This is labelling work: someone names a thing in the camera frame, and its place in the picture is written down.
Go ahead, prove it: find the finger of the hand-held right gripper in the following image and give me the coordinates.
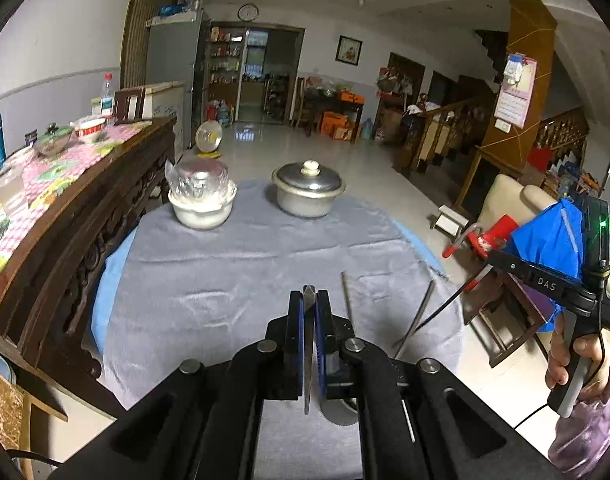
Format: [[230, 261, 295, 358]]
[[487, 250, 536, 286]]

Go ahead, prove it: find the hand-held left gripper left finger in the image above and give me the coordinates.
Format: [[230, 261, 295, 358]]
[[50, 289, 305, 480]]

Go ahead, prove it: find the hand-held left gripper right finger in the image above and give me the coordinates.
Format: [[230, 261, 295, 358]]
[[315, 289, 566, 480]]

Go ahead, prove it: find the person's right forearm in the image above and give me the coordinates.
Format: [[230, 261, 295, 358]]
[[547, 360, 610, 479]]

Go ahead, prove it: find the person's right hand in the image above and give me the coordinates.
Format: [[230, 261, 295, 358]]
[[544, 312, 610, 392]]

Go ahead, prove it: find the red plastic toy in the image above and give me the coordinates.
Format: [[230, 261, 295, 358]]
[[442, 213, 521, 262]]

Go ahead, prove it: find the brown wooden chair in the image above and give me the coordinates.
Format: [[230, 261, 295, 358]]
[[460, 269, 562, 369]]

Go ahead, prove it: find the cream armchair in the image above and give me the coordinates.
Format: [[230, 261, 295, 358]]
[[477, 174, 556, 242]]

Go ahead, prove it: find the small white stool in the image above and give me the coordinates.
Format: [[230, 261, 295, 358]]
[[431, 204, 468, 234]]

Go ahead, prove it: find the grey table cloth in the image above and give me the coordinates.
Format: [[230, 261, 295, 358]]
[[100, 177, 466, 480]]

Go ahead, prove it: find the aluminium pot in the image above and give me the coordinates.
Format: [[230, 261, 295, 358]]
[[272, 175, 347, 219]]

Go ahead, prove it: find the wooden stair railing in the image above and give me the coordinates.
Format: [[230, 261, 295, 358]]
[[399, 94, 496, 177]]

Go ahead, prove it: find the white bowl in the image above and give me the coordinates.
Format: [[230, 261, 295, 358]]
[[167, 180, 238, 231]]

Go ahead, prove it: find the metal pot lid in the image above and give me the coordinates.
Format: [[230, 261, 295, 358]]
[[272, 160, 346, 194]]

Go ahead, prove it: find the clear plastic bag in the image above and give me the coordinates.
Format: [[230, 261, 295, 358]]
[[163, 157, 231, 202]]

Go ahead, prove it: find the blue tablecloth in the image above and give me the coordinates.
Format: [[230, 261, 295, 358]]
[[90, 219, 449, 362]]

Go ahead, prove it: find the orange box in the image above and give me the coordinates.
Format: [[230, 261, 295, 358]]
[[319, 110, 357, 142]]

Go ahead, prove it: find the wooden pillar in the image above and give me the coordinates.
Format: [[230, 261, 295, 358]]
[[477, 0, 558, 162]]

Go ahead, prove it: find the dark wooden sideboard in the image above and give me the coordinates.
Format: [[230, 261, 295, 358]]
[[0, 117, 179, 419]]

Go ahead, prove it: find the pantry shelf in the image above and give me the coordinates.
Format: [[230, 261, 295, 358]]
[[207, 25, 247, 122]]

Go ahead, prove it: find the pink floral table runner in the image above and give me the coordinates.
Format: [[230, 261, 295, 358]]
[[0, 120, 154, 279]]

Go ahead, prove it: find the red patterned bowl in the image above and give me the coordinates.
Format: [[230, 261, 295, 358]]
[[70, 116, 109, 144]]

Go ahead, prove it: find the plastic bottle with red cap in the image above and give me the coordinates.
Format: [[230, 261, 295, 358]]
[[100, 72, 117, 124]]

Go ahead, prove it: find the glass bowl with lid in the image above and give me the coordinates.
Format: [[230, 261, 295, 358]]
[[33, 122, 76, 157]]

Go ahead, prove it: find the grey refrigerator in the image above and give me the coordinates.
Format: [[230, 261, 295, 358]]
[[145, 10, 211, 152]]

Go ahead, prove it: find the glass cup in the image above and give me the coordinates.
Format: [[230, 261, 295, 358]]
[[0, 167, 30, 216]]

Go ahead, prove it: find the brown wooden door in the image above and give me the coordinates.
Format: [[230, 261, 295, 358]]
[[120, 0, 182, 92]]

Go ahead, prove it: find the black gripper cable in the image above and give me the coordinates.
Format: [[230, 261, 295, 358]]
[[514, 269, 610, 430]]

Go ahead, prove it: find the pink wall calendar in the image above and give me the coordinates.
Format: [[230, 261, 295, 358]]
[[494, 52, 538, 129]]

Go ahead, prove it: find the framed wall picture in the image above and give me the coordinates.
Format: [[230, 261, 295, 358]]
[[336, 34, 364, 66]]

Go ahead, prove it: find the dark wooden frame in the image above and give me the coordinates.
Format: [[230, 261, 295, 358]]
[[114, 87, 146, 124]]

